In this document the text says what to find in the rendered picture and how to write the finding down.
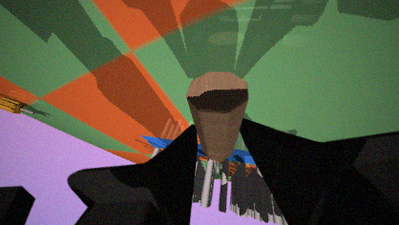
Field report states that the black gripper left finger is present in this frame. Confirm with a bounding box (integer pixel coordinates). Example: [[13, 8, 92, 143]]
[[67, 124, 198, 225]]

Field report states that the blue flat strip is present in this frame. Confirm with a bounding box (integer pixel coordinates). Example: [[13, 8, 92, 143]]
[[142, 135, 256, 164]]

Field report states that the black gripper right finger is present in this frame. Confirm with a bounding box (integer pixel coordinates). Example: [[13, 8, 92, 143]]
[[240, 118, 399, 225]]

